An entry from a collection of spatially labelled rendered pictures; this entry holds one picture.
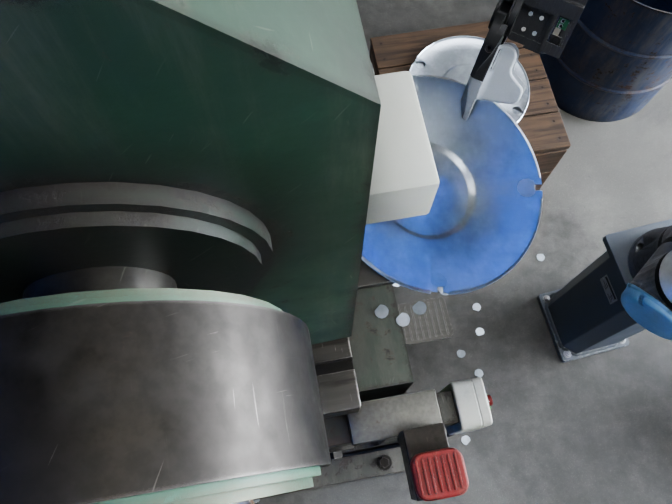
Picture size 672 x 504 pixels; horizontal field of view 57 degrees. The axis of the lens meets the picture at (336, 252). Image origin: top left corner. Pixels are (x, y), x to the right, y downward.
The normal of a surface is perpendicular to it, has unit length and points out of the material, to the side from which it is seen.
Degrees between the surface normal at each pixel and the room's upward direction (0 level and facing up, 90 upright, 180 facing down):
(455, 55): 0
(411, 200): 90
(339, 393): 0
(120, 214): 28
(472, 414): 0
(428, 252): 54
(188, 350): 34
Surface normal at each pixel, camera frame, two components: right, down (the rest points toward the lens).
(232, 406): 0.65, -0.36
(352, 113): 0.18, 0.93
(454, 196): -0.47, 0.41
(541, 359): 0.00, -0.34
